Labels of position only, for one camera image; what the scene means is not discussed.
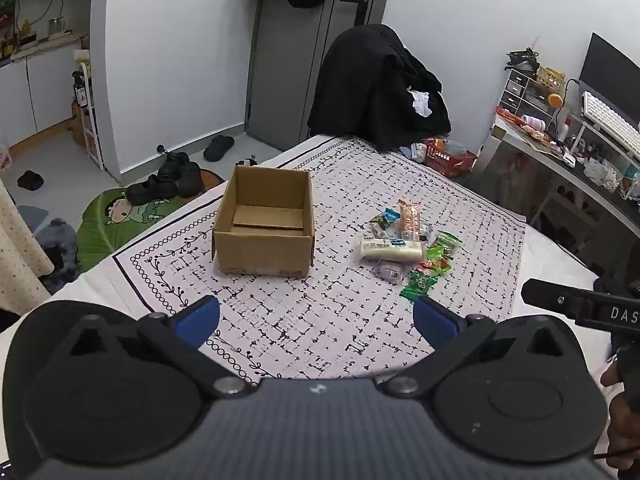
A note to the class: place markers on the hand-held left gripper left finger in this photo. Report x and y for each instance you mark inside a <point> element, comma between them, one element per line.
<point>200,317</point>

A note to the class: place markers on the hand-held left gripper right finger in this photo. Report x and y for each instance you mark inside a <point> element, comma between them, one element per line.
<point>435,317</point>

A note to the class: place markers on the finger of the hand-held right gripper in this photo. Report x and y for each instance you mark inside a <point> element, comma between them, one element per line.
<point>555,297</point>

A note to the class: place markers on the green snack packet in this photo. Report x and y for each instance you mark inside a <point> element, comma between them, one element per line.
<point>419,285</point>
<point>446,240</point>
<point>439,255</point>

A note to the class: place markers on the red snack packet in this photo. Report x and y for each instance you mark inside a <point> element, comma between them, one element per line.
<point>434,266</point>

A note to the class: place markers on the purple clear snack packet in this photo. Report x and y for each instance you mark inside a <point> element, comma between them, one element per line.
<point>389,271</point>

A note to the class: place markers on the white long cake packet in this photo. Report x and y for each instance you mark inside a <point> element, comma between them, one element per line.
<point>390,250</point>

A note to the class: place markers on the cardboard box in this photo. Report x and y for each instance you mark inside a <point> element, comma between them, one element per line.
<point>260,255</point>

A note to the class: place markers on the orange biscuit packet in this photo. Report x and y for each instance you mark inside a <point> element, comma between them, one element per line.
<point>410,220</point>

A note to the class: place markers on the clear dark bar packet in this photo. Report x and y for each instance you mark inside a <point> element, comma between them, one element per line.
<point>378,231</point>

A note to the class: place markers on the blue snack packet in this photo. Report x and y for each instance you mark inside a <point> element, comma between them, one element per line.
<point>386,216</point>

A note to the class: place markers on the person's right hand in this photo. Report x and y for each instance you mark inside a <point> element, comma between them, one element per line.
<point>609,375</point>

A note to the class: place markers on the printed blanket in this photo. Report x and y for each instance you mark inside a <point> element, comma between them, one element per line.
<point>325,310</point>

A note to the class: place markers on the white desk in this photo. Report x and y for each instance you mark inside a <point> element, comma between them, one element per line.
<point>565,170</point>

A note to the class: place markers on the green cartoon mat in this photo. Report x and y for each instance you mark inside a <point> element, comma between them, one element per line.
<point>100,230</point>

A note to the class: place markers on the black shoe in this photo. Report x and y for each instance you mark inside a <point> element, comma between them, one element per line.
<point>172,166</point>
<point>190,180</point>
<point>150,191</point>

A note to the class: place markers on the red plastic basket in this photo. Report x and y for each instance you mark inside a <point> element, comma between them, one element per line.
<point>445,164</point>

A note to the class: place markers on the grey fluffy mat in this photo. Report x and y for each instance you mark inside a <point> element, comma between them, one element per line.
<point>60,250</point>

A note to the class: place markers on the pale blue cloth pile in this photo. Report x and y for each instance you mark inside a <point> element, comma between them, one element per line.
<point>412,152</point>

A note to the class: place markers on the teal grey cloth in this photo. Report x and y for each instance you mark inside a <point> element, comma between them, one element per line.
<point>456,148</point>

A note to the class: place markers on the black slipper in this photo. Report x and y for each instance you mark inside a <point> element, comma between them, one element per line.
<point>31,180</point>
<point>219,147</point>

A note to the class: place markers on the white pink jar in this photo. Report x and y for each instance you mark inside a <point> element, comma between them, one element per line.
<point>534,123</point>

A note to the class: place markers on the white keyboard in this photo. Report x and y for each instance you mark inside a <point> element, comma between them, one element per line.
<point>610,120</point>

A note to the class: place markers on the red flat packet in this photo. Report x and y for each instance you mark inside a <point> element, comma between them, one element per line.
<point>509,115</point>

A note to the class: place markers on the beige dotted tablecloth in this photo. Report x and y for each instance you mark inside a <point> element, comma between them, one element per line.
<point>20,260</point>

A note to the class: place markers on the blue-grey mat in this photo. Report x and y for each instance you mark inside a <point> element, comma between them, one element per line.
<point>31,217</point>

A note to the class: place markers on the orange round toy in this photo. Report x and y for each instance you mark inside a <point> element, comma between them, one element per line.
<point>555,100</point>

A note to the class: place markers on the grey drawer organizer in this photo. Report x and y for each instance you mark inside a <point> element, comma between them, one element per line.
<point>515,91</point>

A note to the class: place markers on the white cloth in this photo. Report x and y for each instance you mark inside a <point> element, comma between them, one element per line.
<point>420,101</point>

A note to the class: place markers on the woven basket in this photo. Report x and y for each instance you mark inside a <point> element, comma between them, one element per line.
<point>551,79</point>

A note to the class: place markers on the white shelf rack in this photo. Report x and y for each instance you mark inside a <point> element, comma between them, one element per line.
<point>92,125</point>

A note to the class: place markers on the black monitor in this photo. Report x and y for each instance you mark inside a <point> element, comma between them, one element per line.
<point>610,75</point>

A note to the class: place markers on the black coat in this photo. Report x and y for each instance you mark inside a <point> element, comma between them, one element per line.
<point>370,85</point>

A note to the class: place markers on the grey door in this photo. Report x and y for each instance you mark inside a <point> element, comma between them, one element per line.
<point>285,85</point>

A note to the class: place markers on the black spray bottle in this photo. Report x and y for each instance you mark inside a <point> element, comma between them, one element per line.
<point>80,91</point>

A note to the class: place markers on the white kitchen cabinet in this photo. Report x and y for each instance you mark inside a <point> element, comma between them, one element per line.
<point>45,90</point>

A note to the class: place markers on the glass cup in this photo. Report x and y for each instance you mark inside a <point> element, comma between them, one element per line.
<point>56,27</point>

